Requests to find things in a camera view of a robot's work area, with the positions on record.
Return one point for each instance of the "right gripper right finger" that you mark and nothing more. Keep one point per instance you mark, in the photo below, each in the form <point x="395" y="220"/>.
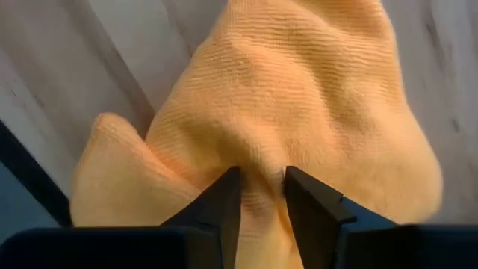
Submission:
<point x="313" y="213"/>

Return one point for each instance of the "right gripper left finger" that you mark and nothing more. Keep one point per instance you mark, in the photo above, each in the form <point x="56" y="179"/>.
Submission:
<point x="224" y="209"/>

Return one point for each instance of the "orange microfiber towel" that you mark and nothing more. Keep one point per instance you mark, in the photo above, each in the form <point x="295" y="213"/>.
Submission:
<point x="280" y="93"/>

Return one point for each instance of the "black aluminium table frame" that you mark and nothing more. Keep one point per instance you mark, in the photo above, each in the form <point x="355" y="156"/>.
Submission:
<point x="30" y="172"/>

